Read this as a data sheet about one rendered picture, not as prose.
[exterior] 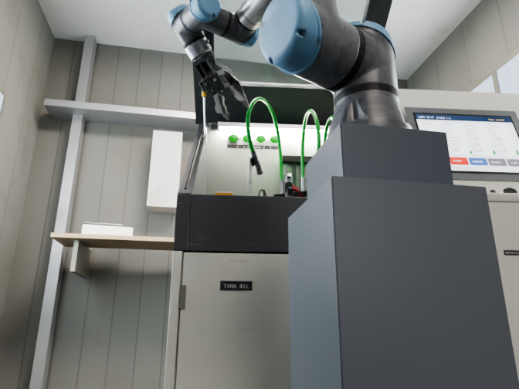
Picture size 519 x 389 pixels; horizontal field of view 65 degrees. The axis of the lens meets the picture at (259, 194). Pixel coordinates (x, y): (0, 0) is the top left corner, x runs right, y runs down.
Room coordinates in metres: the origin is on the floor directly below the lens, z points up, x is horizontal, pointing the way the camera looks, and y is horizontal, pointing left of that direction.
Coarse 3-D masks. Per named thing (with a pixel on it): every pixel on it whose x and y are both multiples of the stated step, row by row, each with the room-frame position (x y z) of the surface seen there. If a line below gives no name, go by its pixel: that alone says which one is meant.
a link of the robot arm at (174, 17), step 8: (176, 8) 0.98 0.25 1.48; (184, 8) 0.98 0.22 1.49; (168, 16) 1.00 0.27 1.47; (176, 16) 0.99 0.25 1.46; (176, 24) 1.00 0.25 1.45; (176, 32) 1.03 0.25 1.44; (184, 32) 1.01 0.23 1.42; (200, 32) 1.03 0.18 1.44; (184, 40) 1.03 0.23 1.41; (192, 40) 1.03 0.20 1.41; (184, 48) 1.06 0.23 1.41
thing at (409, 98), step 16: (400, 96) 1.49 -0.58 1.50; (416, 96) 1.49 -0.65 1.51; (432, 96) 1.50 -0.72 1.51; (448, 96) 1.51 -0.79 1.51; (464, 96) 1.51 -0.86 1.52; (480, 96) 1.52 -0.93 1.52; (496, 96) 1.52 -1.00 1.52; (512, 96) 1.53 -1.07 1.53; (496, 208) 1.15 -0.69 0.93; (512, 208) 1.15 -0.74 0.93; (496, 224) 1.15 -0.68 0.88; (512, 224) 1.15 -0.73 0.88; (496, 240) 1.15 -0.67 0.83; (512, 240) 1.15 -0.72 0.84; (512, 256) 1.15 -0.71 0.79; (512, 272) 1.15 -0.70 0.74; (512, 288) 1.15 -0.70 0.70; (512, 304) 1.14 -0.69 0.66; (512, 320) 1.14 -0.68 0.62; (512, 336) 1.14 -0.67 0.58
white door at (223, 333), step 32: (192, 256) 1.09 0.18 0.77; (224, 256) 1.10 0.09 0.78; (256, 256) 1.10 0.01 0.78; (288, 256) 1.11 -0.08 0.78; (192, 288) 1.09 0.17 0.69; (224, 288) 1.09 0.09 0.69; (256, 288) 1.10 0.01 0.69; (288, 288) 1.11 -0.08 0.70; (192, 320) 1.09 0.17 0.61; (224, 320) 1.10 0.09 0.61; (256, 320) 1.10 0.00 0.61; (288, 320) 1.11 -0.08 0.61; (192, 352) 1.09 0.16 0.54; (224, 352) 1.10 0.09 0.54; (256, 352) 1.10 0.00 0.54; (288, 352) 1.11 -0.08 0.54; (192, 384) 1.09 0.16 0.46; (224, 384) 1.10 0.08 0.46; (256, 384) 1.10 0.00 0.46; (288, 384) 1.11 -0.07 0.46
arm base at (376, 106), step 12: (360, 84) 0.61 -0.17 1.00; (372, 84) 0.61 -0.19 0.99; (384, 84) 0.61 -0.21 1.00; (336, 96) 0.65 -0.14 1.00; (348, 96) 0.62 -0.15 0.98; (360, 96) 0.61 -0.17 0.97; (372, 96) 0.61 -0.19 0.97; (384, 96) 0.61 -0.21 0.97; (396, 96) 0.63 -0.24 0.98; (336, 108) 0.65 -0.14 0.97; (348, 108) 0.62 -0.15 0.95; (360, 108) 0.61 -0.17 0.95; (372, 108) 0.60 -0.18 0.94; (384, 108) 0.60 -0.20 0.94; (396, 108) 0.61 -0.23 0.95; (336, 120) 0.64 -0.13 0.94; (348, 120) 0.62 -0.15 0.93; (360, 120) 0.60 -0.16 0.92; (372, 120) 0.59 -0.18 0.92; (384, 120) 0.59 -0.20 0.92; (396, 120) 0.60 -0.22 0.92
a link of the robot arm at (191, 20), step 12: (192, 0) 0.92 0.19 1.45; (204, 0) 0.90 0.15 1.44; (216, 0) 0.92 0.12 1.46; (192, 12) 0.93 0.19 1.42; (204, 12) 0.91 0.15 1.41; (216, 12) 0.92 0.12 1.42; (228, 12) 0.96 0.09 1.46; (192, 24) 0.96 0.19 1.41; (204, 24) 0.96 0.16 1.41; (216, 24) 0.96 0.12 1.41
